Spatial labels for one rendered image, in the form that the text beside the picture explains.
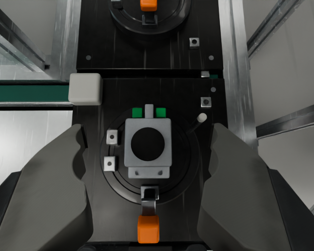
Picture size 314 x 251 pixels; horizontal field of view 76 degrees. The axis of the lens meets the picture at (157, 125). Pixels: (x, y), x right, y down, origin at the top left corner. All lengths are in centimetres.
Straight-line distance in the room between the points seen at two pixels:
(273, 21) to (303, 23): 24
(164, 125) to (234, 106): 18
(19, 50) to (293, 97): 51
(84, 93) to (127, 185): 15
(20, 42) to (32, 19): 24
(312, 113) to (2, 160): 47
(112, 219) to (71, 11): 35
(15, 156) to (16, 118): 7
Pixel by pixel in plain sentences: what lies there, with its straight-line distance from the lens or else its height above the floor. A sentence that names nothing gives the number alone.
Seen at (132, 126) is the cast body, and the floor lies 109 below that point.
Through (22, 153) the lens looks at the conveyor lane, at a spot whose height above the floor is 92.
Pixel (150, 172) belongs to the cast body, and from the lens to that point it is 22.
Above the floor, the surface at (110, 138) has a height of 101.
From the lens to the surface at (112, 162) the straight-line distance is 27.
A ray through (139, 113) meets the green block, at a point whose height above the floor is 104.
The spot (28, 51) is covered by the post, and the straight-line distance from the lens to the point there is 36.
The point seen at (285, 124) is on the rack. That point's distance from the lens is 34.
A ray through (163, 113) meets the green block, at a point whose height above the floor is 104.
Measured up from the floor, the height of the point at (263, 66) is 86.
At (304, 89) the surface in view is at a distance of 55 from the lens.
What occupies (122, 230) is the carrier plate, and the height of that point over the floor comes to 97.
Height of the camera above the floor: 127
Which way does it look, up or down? 79 degrees down
